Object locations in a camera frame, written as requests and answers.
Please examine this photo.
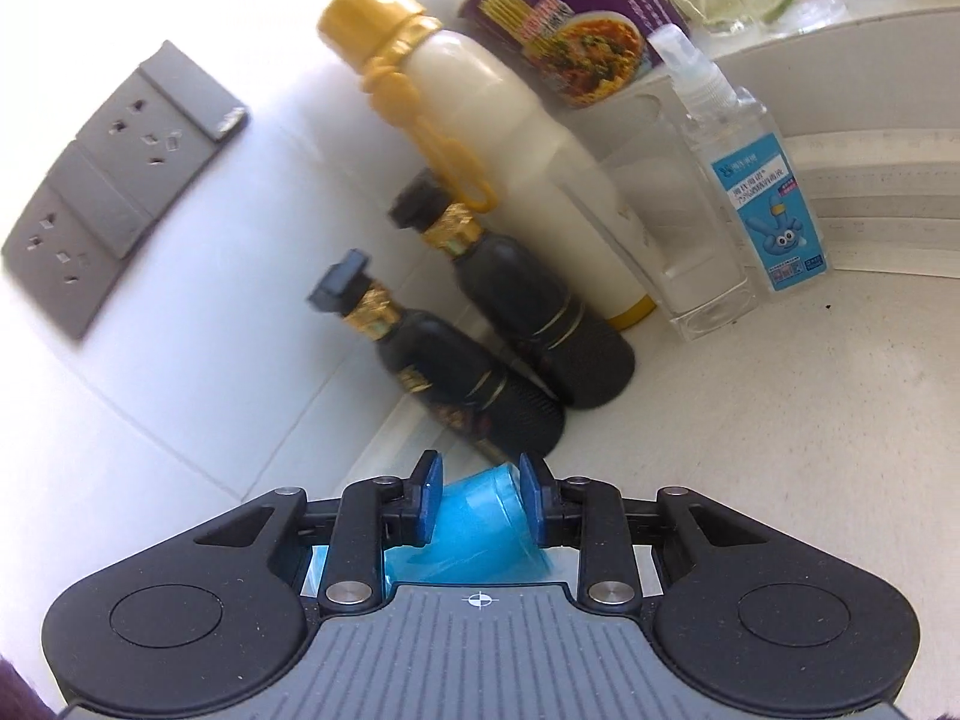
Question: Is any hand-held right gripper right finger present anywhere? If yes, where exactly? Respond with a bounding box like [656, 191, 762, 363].
[517, 453, 767, 607]

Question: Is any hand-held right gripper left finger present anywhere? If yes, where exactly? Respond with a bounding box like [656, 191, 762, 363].
[193, 450, 445, 610]

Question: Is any blue plastic cup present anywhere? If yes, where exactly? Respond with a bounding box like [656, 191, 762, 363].
[300, 465, 580, 587]

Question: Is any black sauce bottle gold neck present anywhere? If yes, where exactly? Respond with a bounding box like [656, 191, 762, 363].
[307, 249, 565, 460]
[386, 171, 637, 410]

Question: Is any clear plastic container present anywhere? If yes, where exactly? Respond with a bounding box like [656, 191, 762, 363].
[577, 79, 752, 344]

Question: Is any clear spray bottle blue label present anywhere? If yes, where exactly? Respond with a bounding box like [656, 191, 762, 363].
[646, 24, 830, 296]

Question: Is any white bottle with yellow cap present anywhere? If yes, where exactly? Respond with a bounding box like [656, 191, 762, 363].
[316, 0, 658, 331]

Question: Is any purple instant noodle cup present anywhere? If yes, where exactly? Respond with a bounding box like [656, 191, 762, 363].
[457, 0, 695, 110]

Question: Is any grey wall socket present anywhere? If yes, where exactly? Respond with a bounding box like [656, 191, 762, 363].
[75, 41, 250, 190]
[0, 180, 145, 344]

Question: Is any grey wall switch plate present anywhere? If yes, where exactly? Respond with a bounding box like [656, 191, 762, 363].
[46, 141, 164, 257]

